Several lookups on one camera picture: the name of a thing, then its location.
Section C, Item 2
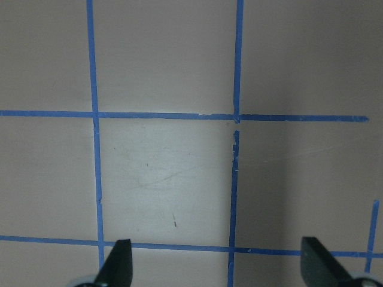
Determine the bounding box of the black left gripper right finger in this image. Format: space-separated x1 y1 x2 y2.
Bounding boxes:
300 236 383 287

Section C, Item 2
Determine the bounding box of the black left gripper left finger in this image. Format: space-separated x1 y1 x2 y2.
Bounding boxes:
70 239 133 287

